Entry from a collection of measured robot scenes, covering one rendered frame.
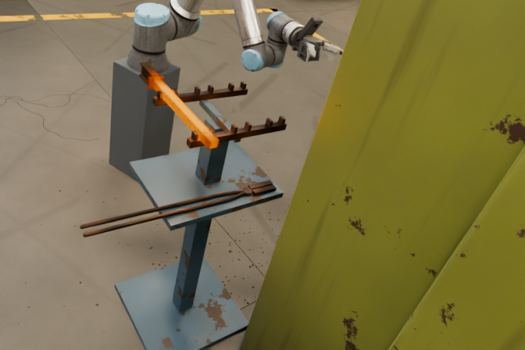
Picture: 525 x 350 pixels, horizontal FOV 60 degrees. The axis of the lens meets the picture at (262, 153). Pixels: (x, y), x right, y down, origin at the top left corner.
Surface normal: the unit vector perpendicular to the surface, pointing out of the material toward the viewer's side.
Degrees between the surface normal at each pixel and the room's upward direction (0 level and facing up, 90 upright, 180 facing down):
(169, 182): 0
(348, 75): 90
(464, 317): 90
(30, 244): 0
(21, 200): 0
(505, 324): 90
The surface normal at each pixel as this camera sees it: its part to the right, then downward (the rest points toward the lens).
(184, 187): 0.22, -0.80
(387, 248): -0.81, 0.16
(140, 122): -0.51, 0.40
